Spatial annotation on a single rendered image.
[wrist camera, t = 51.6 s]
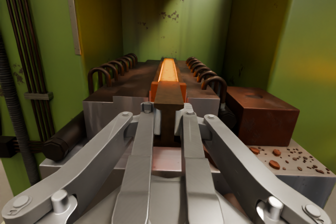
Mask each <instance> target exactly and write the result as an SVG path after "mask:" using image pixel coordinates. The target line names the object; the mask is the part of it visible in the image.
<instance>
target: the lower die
mask: <svg viewBox="0 0 336 224"><path fill-rule="evenodd" d="M164 59H173V60H174V65H175V70H176V75H177V80H178V82H179V83H185V84H186V95H185V103H190V104H191V106H192V109H193V112H195V113H196V116H197V117H199V118H204V116H205V115H210V114H211V115H214V116H217V117H218V111H219V105H220V98H219V97H218V96H217V95H216V93H215V92H214V91H213V90H212V88H211V87H210V86H209V85H207V87H206V90H202V89H201V87H202V84H203V82H204V81H205V80H204V79H203V78H202V80H201V82H197V79H198V76H199V75H200V74H199V73H198V74H197V77H194V73H192V72H191V69H189V66H187V64H186V60H177V59H176V58H167V57H162V58H161V60H150V59H148V60H147V61H146V62H137V63H138V64H136V62H135V66H133V65H132V69H129V67H128V72H125V70H124V76H121V73H120V74H118V81H115V79H114V78H113V79H112V80H111V87H107V84H105V85H103V86H102V87H101V88H99V89H98V90H97V91H95V92H94V93H93V94H91V95H90V96H88V97H87V98H86V99H84V100H83V101H82V106H83V113H84V121H85V128H86V135H87V139H88V140H91V139H92V138H94V137H95V136H96V135H97V134H98V133H99V132H100V131H101V130H102V129H103V128H104V127H105V126H107V125H108V124H109V123H110V122H111V121H112V120H113V119H114V118H115V117H116V116H117V115H118V114H120V113H122V112H131V113H132V114H133V116H137V115H140V113H141V103H143V102H151V84H152V82H159V77H160V73H161V69H162V65H163V61H164Z"/></svg>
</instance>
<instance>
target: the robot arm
mask: <svg viewBox="0 0 336 224"><path fill-rule="evenodd" d="M161 128H162V110H158V109H156V108H155V107H154V102H142V103H141V104H140V114H139V115H135V116H133V113H131V112H128V111H124V112H121V113H119V114H118V115H117V116H116V117H115V118H114V119H113V120H112V121H111V122H110V123H109V124H108V125H106V126H105V127H104V128H103V129H102V130H101V131H100V132H99V133H98V134H97V135H96V136H95V137H93V138H92V139H91V140H90V141H89V142H88V143H87V144H86V145H85V146H84V147H83V148H82V149H80V150H79V151H78V152H77V153H76V154H75V155H74V156H73V157H72V158H71V159H70V160H69V161H67V162H66V163H65V164H64V165H63V166H62V167H61V168H60V169H59V170H58V171H56V172H55V173H53V174H51V175H50V176H48V177H46V178H45V179H43V180H41V181H40V182H38V183H36V184H35V185H33V186H31V187H30V188H28V189H26V190H25V191H23V192H21V193H20V194H18V195H16V196H15V197H13V198H12V199H11V200H9V201H8V202H7V203H6V204H5V206H4V207H3V209H2V211H1V214H2V217H3V220H4V222H5V224H332V221H331V218H330V217H329V215H328V214H327V213H326V212H325V211H324V210H323V209H322V208H320V207H319V206H318V205H316V204H315V203H314V202H312V201H311V200H309V199H308V198H306V197H305V196H303V195H302V194H300V193H299V192H297V191H296V190H294V189H293V188H292V187H290V186H289V185H287V184H286V183H284V182H283V181H281V180H280V179H278V178H277V177H276V176H275V175H274V174H273V173H272V172H271V171H270V170H269V169H268V168H267V167H266V166H265V165H264V164H263V163H262V162H261V161H260V160H259V159H258V158H257V157H256V155H255V154H254V153H253V152H252V151H251V150H250V149H249V148H248V147H247V146H246V145H245V144H244V143H243V142H242V141H241V140H240V139H239V138H238V137H237V136H236V135H235V134H234V133H233V132H232V131H231V130H230V129H229V128H228V127H227V126H226V125H225V124H224V123H223V122H222V121H221V120H220V119H219V118H218V117H217V116H215V115H213V114H206V115H205V116H204V118H201V117H198V116H197V114H196V113H195V112H194V111H193V108H192V105H191V104H190V103H184V108H183V109H181V110H179V111H177V110H176V111H175V126H174V135H175V136H180V135H181V176H178V177H173V178H164V177H160V176H156V175H152V173H153V149H154V134H155V135H161ZM134 136H135V138H134ZM133 139H134V143H133V147H132V152H131V155H129V156H128V160H127V164H126V168H125V172H124V176H123V180H122V184H121V185H120V186H119V187H118V188H117V189H115V190H114V191H113V192H112V193H110V194H109V195H108V196H107V197H105V198H104V199H103V200H102V201H100V202H99V203H98V204H97V205H95V206H94V207H93V208H92V209H90V210H89V211H88V212H87V213H85V214H84V215H83V216H82V217H80V215H81V214H82V213H83V212H84V211H85V210H86V208H87V207H88V206H89V204H90V203H91V201H92V200H93V198H94V197H95V196H96V194H97V193H98V191H99V190H100V188H101V187H102V185H103V184H104V182H105V181H106V179H107V178H108V176H109V175H110V173H111V172H112V170H113V169H114V167H115V166H116V164H117V163H118V161H119V160H120V158H121V157H122V155H123V154H124V152H125V151H126V149H127V148H128V147H129V145H130V144H131V142H132V141H133ZM203 145H204V146H205V148H206V150H207V151H208V153H209V155H210V156H211V158H212V160H213V161H214V163H215V165H216V166H217V168H218V169H219V171H220V173H221V174H222V176H223V178H224V179H225V181H226V183H227V184H228V186H229V188H230V189H231V191H232V192H233V194H234V196H235V197H236V199H237V201H238V202H239V204H240V206H241V207H242V209H243V210H244V212H245V213H246V215H247V216H248V217H249V218H250V220H251V221H252V222H251V221H250V220H249V219H248V218H247V217H246V216H245V215H244V214H242V213H241V212H240V211H239V210H238V209H237V208H236V207H235V206H233V205H232V204H231V203H230V202H229V201H228V200H227V199H226V198H224V197H223V196H222V195H221V194H220V193H219V192H218V191H217V190H215V186H214V182H213V178H212V173H211V169H210V164H209V160H208V158H205V153H204V148H203Z"/></svg>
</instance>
